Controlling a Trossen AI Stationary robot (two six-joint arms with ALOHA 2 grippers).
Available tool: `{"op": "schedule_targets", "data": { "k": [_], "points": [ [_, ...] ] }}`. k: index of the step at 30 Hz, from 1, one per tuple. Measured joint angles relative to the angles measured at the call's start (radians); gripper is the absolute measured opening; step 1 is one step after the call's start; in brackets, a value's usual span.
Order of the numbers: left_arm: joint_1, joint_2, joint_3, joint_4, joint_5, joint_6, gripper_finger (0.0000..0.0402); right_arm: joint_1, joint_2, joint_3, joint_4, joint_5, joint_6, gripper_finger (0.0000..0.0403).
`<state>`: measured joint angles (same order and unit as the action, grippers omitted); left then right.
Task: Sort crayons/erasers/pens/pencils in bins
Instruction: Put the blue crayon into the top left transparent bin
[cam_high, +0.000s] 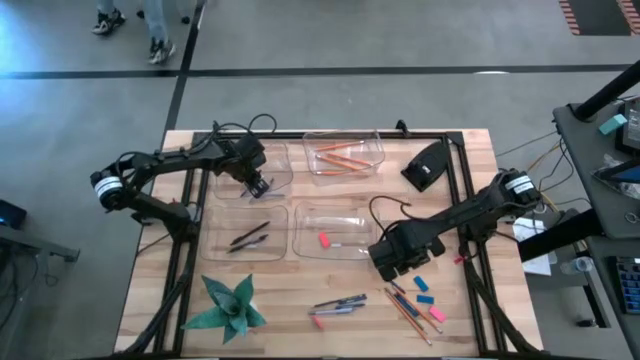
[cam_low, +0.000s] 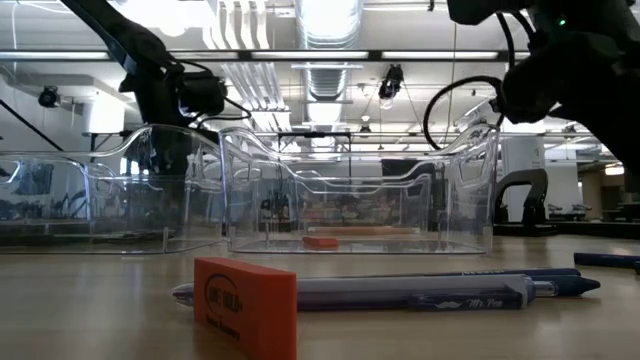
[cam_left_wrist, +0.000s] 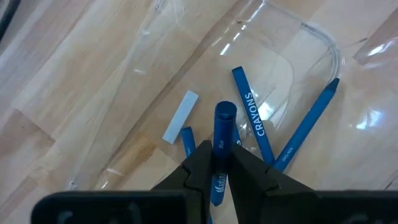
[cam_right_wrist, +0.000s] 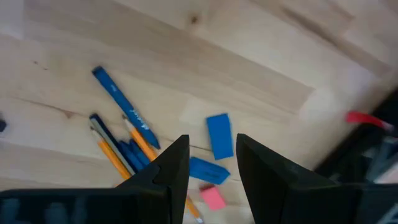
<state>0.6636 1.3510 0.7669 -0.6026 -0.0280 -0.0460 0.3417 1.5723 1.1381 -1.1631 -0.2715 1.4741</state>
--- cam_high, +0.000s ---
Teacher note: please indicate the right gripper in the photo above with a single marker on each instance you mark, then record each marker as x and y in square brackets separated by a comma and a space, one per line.
[400, 245]

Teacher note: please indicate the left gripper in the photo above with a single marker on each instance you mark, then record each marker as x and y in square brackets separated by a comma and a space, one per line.
[235, 167]

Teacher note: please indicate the dark blue pen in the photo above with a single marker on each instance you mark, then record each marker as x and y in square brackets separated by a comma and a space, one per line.
[397, 288]
[352, 305]

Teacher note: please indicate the pale blue crayon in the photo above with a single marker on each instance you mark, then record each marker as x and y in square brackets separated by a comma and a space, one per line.
[275, 195]

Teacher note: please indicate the blue eraser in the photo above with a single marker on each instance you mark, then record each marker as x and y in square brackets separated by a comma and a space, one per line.
[421, 283]
[425, 299]

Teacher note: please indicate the black retractable pen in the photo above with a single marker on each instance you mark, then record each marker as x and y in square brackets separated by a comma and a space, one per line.
[250, 233]
[247, 244]

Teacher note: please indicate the clear plastic bin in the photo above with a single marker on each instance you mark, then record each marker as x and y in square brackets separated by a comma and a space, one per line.
[310, 220]
[372, 140]
[215, 250]
[225, 190]

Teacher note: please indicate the pink eraser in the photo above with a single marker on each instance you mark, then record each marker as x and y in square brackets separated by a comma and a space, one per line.
[437, 314]

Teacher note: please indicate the red-orange eraser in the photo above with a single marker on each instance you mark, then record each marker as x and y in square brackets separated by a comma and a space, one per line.
[325, 240]

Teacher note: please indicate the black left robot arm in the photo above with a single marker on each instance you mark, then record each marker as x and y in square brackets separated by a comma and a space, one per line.
[165, 160]

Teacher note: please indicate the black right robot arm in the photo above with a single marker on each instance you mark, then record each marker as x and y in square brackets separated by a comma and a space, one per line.
[475, 212]

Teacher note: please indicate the black slim pen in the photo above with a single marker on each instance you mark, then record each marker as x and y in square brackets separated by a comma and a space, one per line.
[340, 301]

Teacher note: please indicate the small red clip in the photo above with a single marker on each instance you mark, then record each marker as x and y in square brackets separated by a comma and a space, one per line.
[458, 259]

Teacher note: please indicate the grey translucent retractable pen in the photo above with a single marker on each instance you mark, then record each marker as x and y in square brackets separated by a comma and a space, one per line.
[330, 311]

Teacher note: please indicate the orange eraser black print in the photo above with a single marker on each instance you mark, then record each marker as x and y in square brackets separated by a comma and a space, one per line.
[318, 323]

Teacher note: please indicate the black wedge-shaped device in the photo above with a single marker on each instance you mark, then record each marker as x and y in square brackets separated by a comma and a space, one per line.
[425, 167]

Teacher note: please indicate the green artificial succulent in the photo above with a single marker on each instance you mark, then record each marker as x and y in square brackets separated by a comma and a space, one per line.
[230, 310]

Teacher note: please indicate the white paper sheet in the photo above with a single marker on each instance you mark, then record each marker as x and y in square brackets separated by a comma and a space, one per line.
[542, 265]

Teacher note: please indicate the black beam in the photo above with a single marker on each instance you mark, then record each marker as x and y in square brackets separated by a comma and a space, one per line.
[560, 235]

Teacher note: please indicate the clear water bottle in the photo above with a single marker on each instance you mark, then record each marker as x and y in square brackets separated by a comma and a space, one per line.
[577, 265]

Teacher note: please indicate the person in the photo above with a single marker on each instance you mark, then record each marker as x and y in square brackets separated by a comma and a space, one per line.
[156, 20]

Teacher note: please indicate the small black floor object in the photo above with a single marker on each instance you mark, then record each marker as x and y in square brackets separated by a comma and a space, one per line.
[585, 323]

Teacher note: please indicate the grey side desk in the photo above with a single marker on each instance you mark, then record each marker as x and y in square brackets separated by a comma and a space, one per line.
[580, 150]
[605, 340]

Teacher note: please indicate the grey metal desk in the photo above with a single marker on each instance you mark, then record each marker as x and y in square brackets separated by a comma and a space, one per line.
[40, 245]

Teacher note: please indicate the backlit keyboard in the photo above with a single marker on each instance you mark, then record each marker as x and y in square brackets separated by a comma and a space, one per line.
[627, 285]

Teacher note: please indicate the clear plastic bag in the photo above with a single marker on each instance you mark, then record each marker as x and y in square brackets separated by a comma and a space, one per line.
[607, 162]

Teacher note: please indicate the black device blue light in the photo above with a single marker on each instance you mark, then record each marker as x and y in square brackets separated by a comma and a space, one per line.
[12, 215]

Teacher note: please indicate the dark tablet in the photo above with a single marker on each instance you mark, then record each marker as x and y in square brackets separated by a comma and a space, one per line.
[625, 172]

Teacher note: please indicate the teal box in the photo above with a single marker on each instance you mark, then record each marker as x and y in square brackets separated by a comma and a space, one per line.
[613, 124]

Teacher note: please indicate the black pole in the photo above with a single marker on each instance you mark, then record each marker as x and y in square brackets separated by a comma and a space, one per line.
[607, 92]

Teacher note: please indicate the black desk device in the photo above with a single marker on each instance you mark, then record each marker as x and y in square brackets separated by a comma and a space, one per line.
[631, 125]

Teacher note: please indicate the black mat striped edges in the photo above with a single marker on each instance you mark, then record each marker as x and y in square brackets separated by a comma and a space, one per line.
[600, 15]

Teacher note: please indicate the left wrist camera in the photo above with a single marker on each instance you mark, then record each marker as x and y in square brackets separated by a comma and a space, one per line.
[250, 146]

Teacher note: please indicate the black frame clamp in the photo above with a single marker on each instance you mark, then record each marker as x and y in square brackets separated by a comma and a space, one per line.
[401, 127]

